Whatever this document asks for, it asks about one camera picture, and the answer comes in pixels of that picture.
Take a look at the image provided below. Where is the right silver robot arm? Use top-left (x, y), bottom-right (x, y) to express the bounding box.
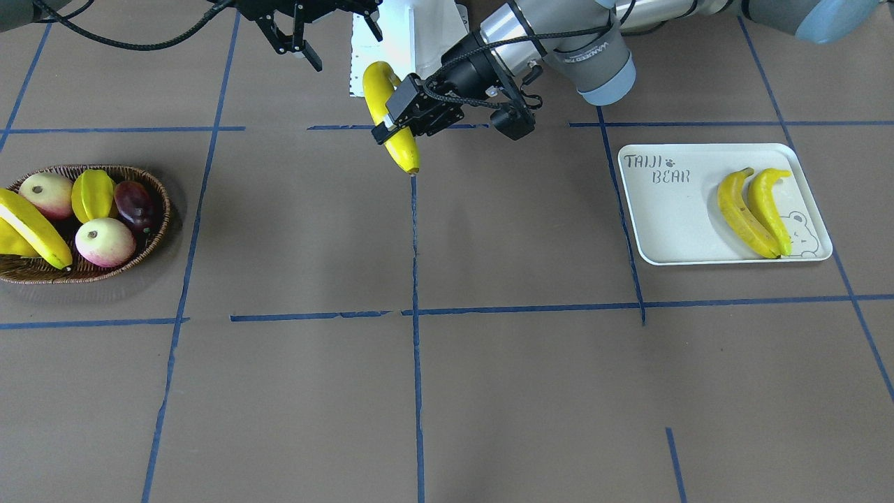
top-left (1, 1), bottom-right (383, 71)

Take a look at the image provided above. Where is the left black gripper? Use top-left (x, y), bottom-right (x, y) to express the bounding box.
top-left (372, 66), bottom-right (518, 145)

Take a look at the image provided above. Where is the white bear tray plate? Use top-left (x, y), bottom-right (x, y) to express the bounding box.
top-left (617, 143), bottom-right (833, 266)

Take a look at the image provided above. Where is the pink apple near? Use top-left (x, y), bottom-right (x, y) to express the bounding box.
top-left (75, 217), bottom-right (136, 268)

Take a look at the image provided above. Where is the dark purple fruit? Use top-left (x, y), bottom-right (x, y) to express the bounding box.
top-left (114, 181), bottom-right (159, 236)

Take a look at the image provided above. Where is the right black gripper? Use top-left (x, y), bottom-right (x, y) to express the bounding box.
top-left (234, 1), bottom-right (383, 71)

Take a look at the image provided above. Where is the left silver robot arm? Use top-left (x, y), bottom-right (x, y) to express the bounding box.
top-left (373, 1), bottom-right (879, 145)

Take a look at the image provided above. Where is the white pedestal column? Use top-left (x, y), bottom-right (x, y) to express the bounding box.
top-left (349, 1), bottom-right (469, 96)

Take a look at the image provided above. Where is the pink apple far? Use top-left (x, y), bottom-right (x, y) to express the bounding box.
top-left (18, 172), bottom-right (73, 221)

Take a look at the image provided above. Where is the pink apple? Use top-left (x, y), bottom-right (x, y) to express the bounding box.
top-left (18, 172), bottom-right (73, 221)
top-left (75, 217), bottom-right (136, 268)

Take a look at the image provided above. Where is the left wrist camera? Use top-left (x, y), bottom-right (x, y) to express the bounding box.
top-left (490, 103), bottom-right (536, 141)

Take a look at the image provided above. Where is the yellow banana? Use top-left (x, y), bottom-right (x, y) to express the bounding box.
top-left (362, 61), bottom-right (420, 175)
top-left (716, 168), bottom-right (780, 260)
top-left (747, 168), bottom-right (792, 256)
top-left (1, 188), bottom-right (74, 270)

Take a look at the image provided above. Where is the brown wicker basket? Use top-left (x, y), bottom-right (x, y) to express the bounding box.
top-left (1, 163), bottom-right (175, 284)

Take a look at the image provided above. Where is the yellow star fruit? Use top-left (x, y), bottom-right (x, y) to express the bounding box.
top-left (71, 169), bottom-right (116, 224)

